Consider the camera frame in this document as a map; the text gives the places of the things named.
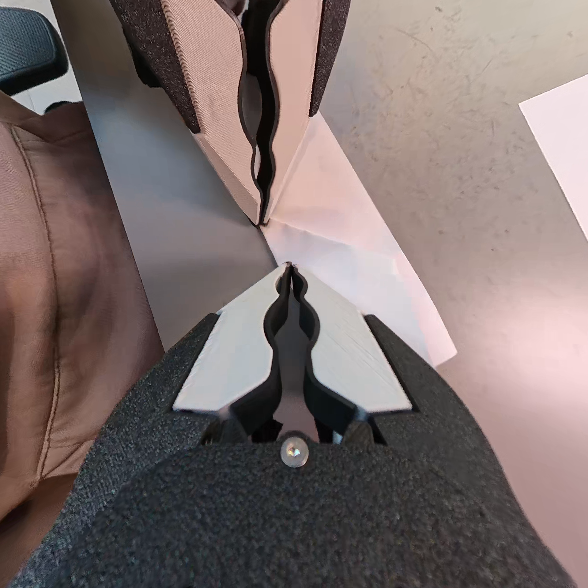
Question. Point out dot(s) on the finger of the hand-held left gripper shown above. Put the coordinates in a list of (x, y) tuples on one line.
[(211, 82), (296, 69)]

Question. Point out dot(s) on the white paper sheet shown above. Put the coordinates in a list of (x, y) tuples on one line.
[(340, 220), (565, 147)]

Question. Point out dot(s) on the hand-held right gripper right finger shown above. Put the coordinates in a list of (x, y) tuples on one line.
[(353, 363)]

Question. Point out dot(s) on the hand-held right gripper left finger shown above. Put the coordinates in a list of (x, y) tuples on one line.
[(229, 363)]

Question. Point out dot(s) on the black mesh office chair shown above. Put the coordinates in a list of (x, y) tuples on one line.
[(27, 50)]

